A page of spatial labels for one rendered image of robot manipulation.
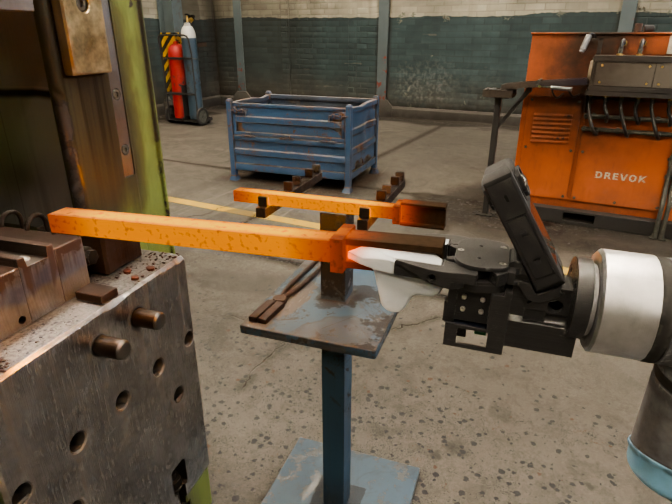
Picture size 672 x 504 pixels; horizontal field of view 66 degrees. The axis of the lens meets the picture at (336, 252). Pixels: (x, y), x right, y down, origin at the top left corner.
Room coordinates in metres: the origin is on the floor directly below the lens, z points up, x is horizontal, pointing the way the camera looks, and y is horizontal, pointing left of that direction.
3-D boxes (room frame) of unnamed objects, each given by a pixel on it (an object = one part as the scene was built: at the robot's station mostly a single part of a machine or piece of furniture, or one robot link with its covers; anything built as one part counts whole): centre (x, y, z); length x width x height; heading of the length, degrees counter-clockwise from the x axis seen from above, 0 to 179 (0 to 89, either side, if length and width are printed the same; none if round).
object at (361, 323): (1.09, 0.00, 0.67); 0.40 x 0.30 x 0.02; 160
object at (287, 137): (4.81, 0.29, 0.36); 1.20 x 0.80 x 0.72; 68
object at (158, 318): (0.65, 0.27, 0.87); 0.04 x 0.03 x 0.03; 72
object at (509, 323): (0.42, -0.16, 1.03); 0.12 x 0.08 x 0.09; 72
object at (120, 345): (0.58, 0.29, 0.87); 0.04 x 0.03 x 0.03; 72
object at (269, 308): (1.24, 0.05, 0.68); 0.60 x 0.04 x 0.01; 157
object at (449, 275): (0.42, -0.10, 1.06); 0.09 x 0.05 x 0.02; 75
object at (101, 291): (0.63, 0.33, 0.92); 0.04 x 0.03 x 0.01; 70
